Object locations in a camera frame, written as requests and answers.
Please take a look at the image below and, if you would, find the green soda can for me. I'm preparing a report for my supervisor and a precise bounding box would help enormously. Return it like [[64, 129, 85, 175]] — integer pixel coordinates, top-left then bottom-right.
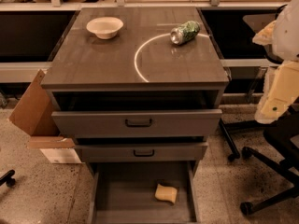
[[170, 21, 200, 45]]

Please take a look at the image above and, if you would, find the brown cardboard box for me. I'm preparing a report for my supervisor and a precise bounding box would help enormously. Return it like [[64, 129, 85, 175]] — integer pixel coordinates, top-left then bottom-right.
[[8, 70, 81, 164]]

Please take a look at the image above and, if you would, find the grey top drawer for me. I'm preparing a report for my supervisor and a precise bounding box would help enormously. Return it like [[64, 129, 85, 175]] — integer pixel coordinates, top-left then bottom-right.
[[52, 109, 221, 139]]

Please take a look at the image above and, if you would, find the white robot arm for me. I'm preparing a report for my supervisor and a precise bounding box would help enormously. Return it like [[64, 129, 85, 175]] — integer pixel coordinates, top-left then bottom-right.
[[252, 0, 299, 124]]

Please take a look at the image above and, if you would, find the white ceramic bowl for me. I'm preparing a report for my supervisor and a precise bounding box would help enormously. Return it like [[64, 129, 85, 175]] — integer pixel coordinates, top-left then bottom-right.
[[86, 17, 123, 39]]

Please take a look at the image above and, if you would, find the yellow sponge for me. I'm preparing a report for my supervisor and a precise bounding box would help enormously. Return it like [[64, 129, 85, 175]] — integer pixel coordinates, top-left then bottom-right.
[[154, 184, 178, 204]]

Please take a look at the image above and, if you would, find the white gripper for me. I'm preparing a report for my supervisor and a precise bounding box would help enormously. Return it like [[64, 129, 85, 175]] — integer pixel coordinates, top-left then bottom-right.
[[252, 21, 299, 124]]

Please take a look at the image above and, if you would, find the grey bottom drawer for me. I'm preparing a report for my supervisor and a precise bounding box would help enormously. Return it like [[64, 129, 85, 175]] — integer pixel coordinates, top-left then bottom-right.
[[87, 161, 200, 224]]

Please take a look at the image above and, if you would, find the black side table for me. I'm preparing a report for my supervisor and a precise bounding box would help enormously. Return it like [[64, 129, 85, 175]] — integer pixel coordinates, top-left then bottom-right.
[[243, 5, 285, 64]]

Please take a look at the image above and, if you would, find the black office chair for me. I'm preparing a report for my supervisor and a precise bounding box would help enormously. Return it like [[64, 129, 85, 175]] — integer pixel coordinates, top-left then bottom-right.
[[219, 105, 299, 217]]

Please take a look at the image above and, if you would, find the black chair caster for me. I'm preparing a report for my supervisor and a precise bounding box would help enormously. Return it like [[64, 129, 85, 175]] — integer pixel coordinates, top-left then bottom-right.
[[0, 170, 16, 187]]

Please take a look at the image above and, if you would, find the grey middle drawer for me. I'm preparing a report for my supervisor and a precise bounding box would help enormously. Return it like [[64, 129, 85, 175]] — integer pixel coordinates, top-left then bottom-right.
[[75, 142, 207, 162]]

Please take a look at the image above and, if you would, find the grey drawer cabinet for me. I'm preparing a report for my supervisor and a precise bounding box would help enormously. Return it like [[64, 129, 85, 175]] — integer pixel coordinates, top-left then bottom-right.
[[40, 6, 231, 173]]

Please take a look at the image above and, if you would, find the grey drawer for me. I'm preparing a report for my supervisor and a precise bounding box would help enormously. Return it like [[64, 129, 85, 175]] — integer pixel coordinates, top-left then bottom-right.
[[52, 109, 221, 139], [87, 161, 200, 224], [75, 142, 207, 162]]

